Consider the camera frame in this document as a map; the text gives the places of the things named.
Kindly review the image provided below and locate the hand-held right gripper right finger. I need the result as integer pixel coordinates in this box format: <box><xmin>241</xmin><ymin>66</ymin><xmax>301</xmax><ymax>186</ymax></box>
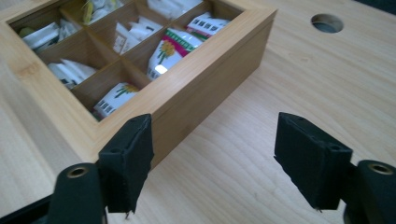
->
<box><xmin>273</xmin><ymin>111</ymin><xmax>354</xmax><ymax>211</ymax></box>

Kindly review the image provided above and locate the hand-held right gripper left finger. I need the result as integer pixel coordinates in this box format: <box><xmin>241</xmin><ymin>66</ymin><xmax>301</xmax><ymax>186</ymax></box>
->
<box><xmin>97</xmin><ymin>113</ymin><xmax>155</xmax><ymax>217</ymax></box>

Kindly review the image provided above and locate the wooden tea box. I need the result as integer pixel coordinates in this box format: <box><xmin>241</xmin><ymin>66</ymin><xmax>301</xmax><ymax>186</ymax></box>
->
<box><xmin>0</xmin><ymin>0</ymin><xmax>278</xmax><ymax>172</ymax></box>

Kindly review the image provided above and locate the group of white tea sachets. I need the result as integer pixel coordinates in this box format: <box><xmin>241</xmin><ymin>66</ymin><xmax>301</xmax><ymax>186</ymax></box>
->
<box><xmin>18</xmin><ymin>0</ymin><xmax>232</xmax><ymax>119</ymax></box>

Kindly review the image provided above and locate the grey round cable grommet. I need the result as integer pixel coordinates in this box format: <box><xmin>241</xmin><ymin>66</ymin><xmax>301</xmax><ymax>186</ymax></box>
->
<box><xmin>310</xmin><ymin>13</ymin><xmax>345</xmax><ymax>35</ymax></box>

